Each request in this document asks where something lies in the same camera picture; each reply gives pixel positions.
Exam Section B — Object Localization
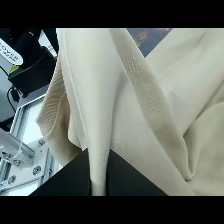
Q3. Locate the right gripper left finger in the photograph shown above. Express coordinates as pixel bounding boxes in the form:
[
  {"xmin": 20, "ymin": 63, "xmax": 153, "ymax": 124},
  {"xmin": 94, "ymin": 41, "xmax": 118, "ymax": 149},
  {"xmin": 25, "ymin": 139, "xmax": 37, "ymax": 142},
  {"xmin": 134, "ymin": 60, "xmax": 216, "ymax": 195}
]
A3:
[{"xmin": 29, "ymin": 148, "xmax": 92, "ymax": 197}]

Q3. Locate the silver frame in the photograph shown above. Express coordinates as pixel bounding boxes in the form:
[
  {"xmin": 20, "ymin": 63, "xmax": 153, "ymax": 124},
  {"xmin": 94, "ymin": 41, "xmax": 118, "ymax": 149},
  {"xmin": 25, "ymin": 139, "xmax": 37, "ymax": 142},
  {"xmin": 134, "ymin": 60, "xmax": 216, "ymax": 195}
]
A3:
[{"xmin": 0, "ymin": 94, "xmax": 65, "ymax": 197}]

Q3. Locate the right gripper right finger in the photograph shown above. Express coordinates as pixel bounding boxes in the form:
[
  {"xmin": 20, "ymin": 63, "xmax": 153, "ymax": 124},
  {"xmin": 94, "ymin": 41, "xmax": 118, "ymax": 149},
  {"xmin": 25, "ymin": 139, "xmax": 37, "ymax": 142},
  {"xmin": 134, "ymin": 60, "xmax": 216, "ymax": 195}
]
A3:
[{"xmin": 106, "ymin": 149, "xmax": 168, "ymax": 197}]

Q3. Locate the beige garment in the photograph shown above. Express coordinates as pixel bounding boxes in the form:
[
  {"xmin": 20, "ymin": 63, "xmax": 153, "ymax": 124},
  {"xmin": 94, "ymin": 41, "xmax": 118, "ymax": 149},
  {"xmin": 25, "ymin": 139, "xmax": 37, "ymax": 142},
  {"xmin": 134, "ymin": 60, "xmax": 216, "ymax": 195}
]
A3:
[{"xmin": 35, "ymin": 28, "xmax": 224, "ymax": 197}]

